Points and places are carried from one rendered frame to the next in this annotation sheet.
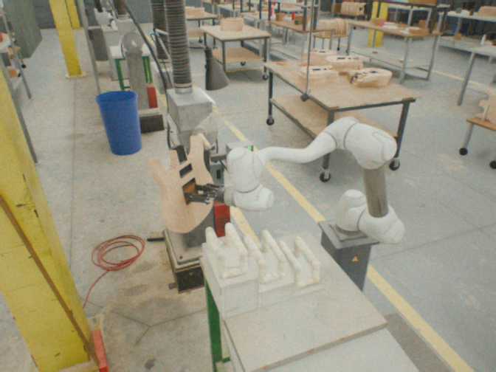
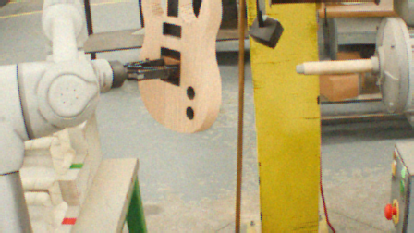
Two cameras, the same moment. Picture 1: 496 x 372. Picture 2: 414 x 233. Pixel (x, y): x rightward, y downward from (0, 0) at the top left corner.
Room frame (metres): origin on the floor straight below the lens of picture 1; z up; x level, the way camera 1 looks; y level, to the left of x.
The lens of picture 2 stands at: (2.25, -1.22, 1.76)
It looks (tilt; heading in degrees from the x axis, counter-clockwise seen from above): 23 degrees down; 115
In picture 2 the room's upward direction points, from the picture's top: 6 degrees counter-clockwise
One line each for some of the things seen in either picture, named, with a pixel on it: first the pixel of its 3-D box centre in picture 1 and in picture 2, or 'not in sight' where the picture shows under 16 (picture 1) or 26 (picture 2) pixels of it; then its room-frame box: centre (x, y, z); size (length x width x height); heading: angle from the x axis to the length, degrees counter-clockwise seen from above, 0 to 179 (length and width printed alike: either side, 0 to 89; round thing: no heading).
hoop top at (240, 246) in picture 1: (235, 238); not in sight; (1.15, 0.04, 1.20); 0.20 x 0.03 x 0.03; 19
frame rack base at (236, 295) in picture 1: (229, 275); (53, 145); (1.14, 0.07, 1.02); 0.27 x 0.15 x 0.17; 20
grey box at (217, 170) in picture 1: (214, 159); not in sight; (2.38, 0.21, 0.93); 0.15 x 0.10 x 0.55; 20
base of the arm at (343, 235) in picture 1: (346, 225); not in sight; (1.85, -0.62, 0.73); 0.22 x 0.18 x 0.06; 12
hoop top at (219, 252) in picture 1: (215, 243); not in sight; (1.12, 0.11, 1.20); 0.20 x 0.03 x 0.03; 19
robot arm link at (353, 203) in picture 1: (352, 209); not in sight; (1.82, -0.63, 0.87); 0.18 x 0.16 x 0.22; 38
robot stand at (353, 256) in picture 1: (341, 273); not in sight; (1.83, -0.63, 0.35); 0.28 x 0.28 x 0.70; 12
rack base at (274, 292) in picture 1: (263, 273); (42, 181); (1.19, -0.08, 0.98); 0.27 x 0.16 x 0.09; 20
